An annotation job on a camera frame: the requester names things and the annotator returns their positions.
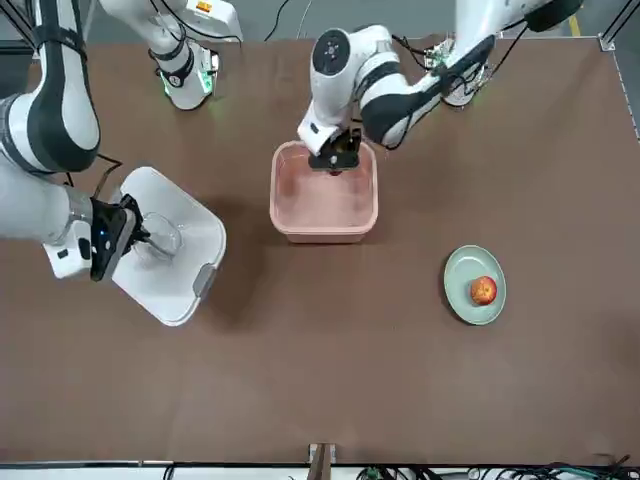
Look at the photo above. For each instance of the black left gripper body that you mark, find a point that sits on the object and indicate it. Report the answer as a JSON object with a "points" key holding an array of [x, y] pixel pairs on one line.
{"points": [[340, 157]]}

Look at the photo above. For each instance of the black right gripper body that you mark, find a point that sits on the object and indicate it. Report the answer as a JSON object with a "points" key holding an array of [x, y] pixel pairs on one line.
{"points": [[107, 235]]}

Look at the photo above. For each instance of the white lid with grey clasps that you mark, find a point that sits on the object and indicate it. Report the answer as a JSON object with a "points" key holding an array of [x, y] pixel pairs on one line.
{"points": [[170, 285]]}

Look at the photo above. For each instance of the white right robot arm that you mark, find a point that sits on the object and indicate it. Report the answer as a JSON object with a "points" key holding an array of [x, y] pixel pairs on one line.
{"points": [[60, 100]]}

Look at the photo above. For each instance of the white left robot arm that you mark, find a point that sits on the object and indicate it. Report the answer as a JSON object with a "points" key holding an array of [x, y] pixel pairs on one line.
{"points": [[335, 80]]}

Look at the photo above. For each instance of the pale pink storage box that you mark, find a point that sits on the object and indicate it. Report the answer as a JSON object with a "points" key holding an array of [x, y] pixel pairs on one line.
{"points": [[325, 210]]}

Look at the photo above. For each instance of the green round plate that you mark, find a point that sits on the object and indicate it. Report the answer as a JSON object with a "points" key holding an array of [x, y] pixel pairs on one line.
{"points": [[465, 290]]}

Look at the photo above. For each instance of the aluminium frame post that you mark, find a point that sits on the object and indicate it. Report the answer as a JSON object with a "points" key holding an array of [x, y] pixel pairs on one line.
{"points": [[322, 462]]}

